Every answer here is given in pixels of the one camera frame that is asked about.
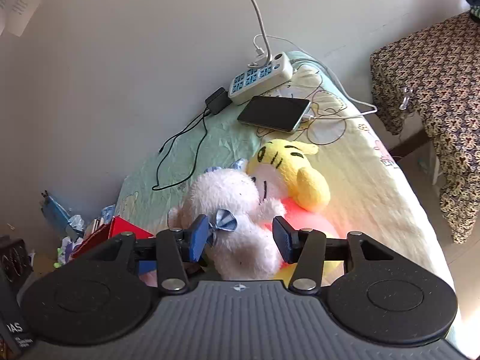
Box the red cardboard box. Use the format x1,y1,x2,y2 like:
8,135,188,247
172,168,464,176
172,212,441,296
71,215,155,259

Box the black charger adapter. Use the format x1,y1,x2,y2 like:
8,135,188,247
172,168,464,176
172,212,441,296
204,87,233,115

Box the thin dark wire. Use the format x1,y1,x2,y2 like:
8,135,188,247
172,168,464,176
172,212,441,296
256,77,349,148

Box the large white plush rabbit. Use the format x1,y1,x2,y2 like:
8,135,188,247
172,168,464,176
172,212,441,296
167,159,286,280

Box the white wall papers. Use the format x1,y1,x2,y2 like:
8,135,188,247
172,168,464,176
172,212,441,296
0,0,57,38

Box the brown patterned tablecloth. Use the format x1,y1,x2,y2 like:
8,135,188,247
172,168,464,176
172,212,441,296
369,9,480,244

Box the white charging cable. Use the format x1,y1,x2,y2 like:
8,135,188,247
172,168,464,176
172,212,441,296
290,58,378,122

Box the black charger cable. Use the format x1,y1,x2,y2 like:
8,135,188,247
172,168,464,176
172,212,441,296
151,107,211,192

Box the white power strip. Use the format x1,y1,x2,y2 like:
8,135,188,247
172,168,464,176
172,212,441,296
228,52,294,106

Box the blue plastic bag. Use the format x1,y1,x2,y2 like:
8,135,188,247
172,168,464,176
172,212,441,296
39,190,74,234

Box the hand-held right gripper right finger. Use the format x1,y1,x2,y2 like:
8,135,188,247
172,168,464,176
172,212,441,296
272,215,409,295

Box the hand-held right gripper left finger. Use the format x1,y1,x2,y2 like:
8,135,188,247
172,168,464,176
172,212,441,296
72,214,210,296

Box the black smartphone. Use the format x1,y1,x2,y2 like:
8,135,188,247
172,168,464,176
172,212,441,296
237,95,312,134

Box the yellow tiger plush toy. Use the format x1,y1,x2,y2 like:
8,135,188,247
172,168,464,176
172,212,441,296
245,139,340,282

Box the clear plastic clip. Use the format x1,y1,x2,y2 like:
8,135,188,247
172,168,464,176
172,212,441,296
399,86,415,114

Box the white power cord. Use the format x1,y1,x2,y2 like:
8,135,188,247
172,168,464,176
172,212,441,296
229,0,272,64

